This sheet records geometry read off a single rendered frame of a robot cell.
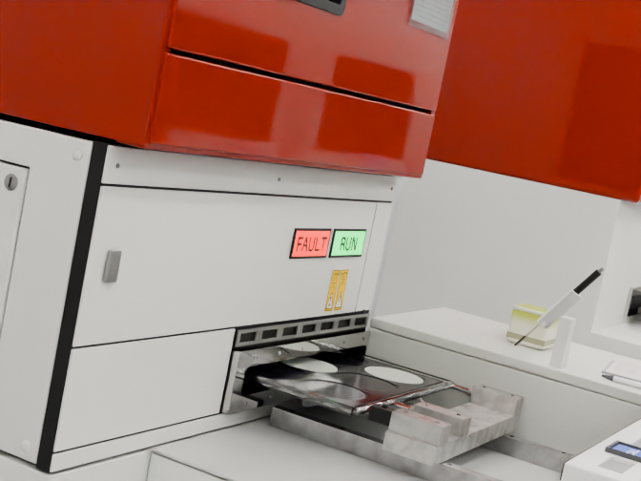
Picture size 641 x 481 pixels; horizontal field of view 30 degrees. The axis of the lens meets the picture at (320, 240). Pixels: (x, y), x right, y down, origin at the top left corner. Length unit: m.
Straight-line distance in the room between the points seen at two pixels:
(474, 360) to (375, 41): 0.58
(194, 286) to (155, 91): 0.34
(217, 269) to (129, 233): 0.22
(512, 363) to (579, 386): 0.12
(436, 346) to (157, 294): 0.68
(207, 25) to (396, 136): 0.59
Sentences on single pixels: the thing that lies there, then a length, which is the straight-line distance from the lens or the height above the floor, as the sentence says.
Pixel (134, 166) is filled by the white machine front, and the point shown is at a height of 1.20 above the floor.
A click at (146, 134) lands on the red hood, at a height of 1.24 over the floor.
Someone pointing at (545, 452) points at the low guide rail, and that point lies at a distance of 1.97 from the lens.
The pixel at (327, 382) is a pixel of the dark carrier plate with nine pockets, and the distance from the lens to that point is 1.86.
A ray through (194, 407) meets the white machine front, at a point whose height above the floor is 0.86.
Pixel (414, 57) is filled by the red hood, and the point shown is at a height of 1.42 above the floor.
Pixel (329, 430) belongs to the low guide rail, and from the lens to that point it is 1.80.
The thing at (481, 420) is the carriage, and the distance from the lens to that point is 1.92.
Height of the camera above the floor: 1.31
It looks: 6 degrees down
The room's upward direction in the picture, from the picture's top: 11 degrees clockwise
